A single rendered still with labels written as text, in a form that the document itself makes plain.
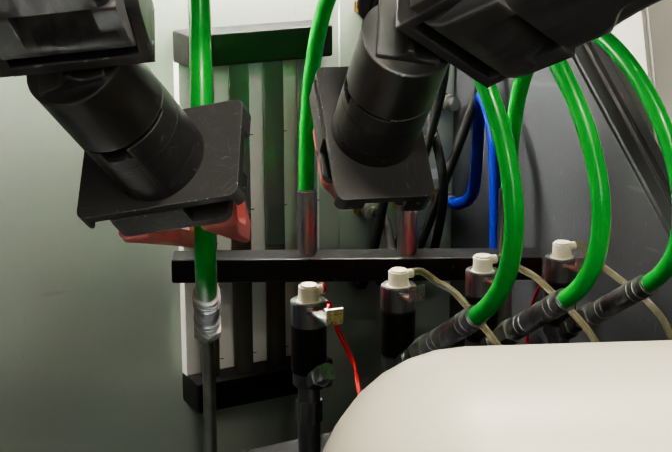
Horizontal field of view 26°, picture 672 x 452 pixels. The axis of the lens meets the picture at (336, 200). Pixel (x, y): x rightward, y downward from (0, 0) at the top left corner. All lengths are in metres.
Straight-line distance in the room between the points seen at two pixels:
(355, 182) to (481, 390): 0.68
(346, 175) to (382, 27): 0.11
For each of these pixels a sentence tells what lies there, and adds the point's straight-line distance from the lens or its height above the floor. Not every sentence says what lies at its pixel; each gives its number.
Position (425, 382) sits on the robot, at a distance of 0.26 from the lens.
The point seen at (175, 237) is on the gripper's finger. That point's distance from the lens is 0.90.
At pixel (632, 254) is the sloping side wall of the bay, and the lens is 1.28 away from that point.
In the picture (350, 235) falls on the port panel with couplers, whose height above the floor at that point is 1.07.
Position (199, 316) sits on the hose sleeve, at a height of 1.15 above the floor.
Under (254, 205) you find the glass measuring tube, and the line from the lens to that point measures 1.39.
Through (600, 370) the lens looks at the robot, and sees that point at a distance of 0.26.
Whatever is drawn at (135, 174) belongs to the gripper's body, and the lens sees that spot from 0.82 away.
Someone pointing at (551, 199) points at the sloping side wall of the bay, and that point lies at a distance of 1.37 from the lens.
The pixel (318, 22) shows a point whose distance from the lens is 1.22.
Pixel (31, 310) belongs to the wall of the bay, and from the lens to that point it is 1.35.
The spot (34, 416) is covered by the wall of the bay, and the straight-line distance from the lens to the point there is 1.38.
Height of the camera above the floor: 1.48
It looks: 15 degrees down
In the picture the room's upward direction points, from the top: straight up
